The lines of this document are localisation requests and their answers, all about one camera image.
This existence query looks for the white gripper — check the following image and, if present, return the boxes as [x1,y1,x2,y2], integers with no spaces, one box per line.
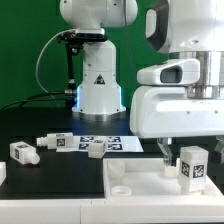
[130,86,224,166]

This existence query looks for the white square table top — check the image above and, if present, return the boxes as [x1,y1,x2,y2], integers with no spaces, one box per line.
[103,158,224,204]

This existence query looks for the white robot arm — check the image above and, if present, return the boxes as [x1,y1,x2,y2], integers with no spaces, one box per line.
[60,0,224,166]

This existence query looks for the paper sheet with markers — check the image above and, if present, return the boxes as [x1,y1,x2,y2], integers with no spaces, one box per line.
[56,136,143,152]

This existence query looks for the white block left edge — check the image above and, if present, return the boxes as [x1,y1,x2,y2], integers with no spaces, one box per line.
[0,162,7,186]

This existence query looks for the black camera on stand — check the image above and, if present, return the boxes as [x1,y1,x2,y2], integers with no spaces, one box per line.
[56,28,107,97]

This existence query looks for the black cables on table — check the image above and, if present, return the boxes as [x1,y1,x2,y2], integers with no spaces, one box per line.
[0,91,78,113]

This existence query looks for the grey cable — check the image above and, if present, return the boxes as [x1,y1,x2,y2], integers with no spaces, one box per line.
[35,28,77,95]

